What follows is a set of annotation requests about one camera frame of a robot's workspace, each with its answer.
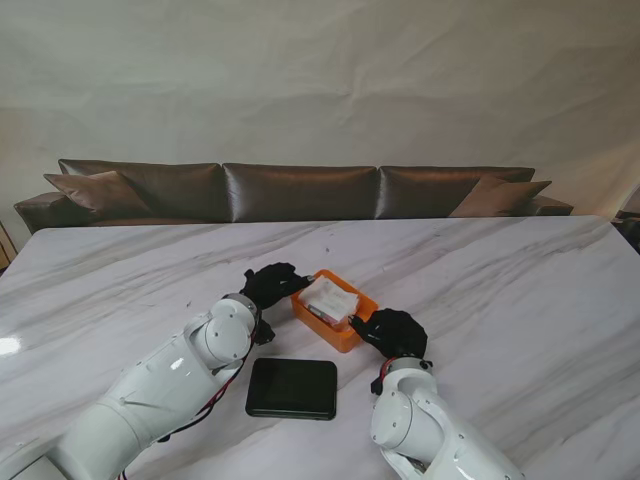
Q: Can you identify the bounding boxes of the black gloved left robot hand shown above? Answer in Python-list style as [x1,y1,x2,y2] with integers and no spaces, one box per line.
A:
[238,263,316,311]

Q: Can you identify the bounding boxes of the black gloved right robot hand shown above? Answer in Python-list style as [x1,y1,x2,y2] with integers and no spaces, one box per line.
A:
[348,308,430,360]

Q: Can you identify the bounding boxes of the white green tissue pack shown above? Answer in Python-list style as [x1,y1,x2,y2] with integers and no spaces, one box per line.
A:
[302,277,361,329]

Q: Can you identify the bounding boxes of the orange tissue box cover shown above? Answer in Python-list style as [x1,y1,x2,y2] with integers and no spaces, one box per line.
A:
[290,268,380,355]

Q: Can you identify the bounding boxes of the black tissue box base plate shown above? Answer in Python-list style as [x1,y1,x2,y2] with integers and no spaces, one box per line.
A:
[244,357,339,422]

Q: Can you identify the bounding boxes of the brown sofa back cushion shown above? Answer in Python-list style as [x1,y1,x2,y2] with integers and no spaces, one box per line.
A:
[58,158,225,224]
[378,166,536,220]
[222,162,380,224]

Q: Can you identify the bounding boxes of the brown throw pillow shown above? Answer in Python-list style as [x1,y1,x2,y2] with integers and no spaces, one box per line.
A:
[43,170,151,214]
[448,174,553,219]

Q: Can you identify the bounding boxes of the brown leather sofa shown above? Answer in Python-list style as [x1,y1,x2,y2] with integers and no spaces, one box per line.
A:
[13,158,575,236]

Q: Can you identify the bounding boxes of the dark furniture piece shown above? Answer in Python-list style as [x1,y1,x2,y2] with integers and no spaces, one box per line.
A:
[612,209,640,251]

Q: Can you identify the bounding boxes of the wooden furniture piece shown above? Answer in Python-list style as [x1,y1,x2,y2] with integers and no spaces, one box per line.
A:
[0,217,14,269]

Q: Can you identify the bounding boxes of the red black left arm cable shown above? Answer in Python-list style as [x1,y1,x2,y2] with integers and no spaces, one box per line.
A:
[157,359,246,444]

